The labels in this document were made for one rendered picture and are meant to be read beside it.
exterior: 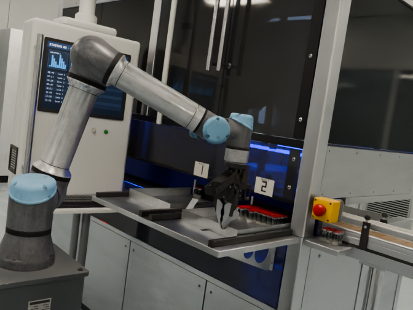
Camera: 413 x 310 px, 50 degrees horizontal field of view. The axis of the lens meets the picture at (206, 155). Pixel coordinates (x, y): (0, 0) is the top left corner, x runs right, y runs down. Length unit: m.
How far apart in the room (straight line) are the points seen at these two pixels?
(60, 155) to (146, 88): 0.34
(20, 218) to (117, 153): 0.98
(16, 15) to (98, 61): 5.67
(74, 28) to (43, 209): 1.02
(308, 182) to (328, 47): 0.46
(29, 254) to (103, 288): 1.32
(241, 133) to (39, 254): 0.66
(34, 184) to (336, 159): 1.01
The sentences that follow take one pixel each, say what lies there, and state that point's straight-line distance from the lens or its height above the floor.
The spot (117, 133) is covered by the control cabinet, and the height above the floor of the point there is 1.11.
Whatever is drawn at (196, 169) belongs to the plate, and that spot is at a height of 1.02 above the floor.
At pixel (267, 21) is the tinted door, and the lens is 1.74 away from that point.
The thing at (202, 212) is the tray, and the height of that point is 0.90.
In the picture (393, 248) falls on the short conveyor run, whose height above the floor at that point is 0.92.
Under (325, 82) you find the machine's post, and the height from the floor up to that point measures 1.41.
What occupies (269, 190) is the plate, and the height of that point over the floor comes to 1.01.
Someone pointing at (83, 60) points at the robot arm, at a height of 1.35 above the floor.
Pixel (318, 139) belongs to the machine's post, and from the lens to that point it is 1.51.
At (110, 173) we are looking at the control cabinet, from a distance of 2.14.
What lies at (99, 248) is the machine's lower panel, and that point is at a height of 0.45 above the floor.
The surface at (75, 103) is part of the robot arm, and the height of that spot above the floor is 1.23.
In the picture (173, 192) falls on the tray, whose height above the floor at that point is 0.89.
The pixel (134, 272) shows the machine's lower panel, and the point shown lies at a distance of 2.27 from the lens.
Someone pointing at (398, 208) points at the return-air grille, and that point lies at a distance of 6.33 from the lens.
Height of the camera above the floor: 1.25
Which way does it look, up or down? 5 degrees down
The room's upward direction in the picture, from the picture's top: 8 degrees clockwise
